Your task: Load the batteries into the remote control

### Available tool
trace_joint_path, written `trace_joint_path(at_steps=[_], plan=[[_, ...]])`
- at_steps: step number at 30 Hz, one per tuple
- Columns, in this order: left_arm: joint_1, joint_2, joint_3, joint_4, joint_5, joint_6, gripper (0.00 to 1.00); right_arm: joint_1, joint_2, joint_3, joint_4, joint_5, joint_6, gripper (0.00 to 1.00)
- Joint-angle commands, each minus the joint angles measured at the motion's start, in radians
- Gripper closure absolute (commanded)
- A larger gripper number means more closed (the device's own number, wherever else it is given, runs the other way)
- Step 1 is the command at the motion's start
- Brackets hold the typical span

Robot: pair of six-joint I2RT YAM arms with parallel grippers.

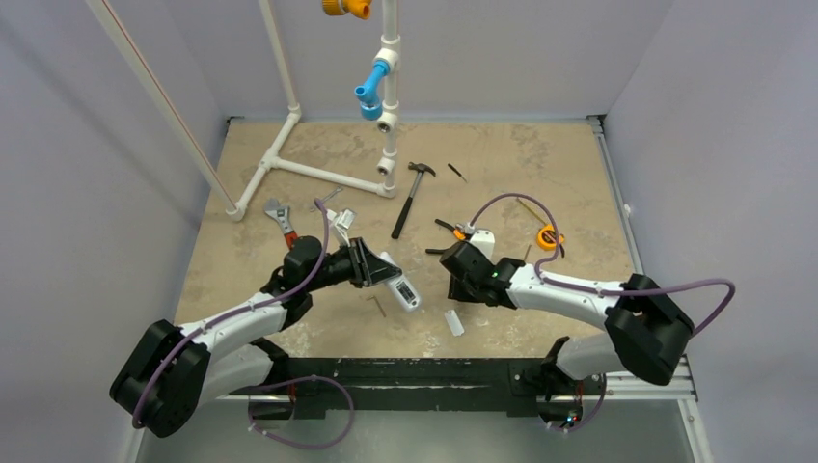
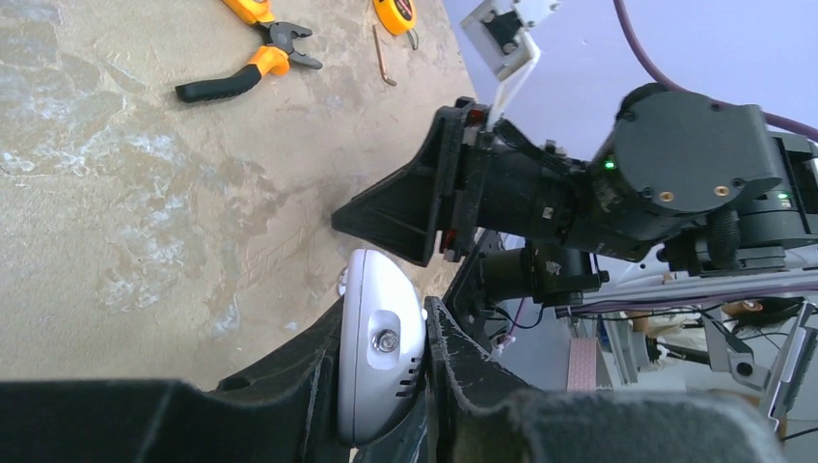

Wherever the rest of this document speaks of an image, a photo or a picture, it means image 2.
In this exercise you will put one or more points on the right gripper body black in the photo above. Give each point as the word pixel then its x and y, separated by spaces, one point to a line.
pixel 399 213

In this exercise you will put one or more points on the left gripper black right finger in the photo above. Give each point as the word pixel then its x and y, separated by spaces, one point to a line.
pixel 481 412

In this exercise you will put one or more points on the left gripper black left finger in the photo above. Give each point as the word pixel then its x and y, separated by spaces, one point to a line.
pixel 282 408

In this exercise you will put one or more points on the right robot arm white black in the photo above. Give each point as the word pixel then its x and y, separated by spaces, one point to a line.
pixel 703 186

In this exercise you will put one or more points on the orange tape measure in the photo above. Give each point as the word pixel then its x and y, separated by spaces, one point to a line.
pixel 399 18

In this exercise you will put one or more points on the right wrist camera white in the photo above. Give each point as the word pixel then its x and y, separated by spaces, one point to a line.
pixel 501 33

